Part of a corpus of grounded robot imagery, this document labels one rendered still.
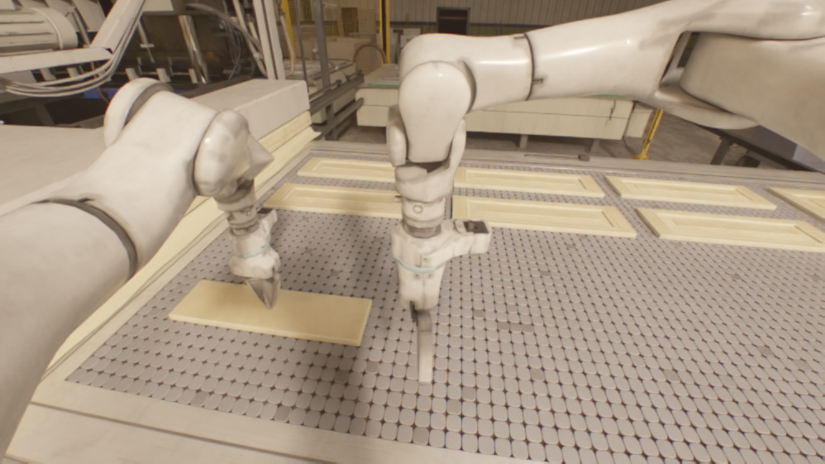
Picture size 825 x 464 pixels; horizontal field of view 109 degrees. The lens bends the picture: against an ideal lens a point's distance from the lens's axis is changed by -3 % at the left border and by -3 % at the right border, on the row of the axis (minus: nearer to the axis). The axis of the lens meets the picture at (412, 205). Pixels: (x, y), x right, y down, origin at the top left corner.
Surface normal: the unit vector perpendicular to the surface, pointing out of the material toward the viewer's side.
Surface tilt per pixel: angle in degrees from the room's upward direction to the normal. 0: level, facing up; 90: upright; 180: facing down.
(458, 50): 25
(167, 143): 39
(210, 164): 91
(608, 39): 58
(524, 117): 90
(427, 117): 115
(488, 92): 111
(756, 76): 102
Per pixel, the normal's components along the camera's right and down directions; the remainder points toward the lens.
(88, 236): 0.82, -0.57
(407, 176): -0.29, -0.79
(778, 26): -0.50, 0.61
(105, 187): 0.43, -0.74
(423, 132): -0.05, 0.88
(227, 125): 0.59, -0.47
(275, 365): 0.01, -0.86
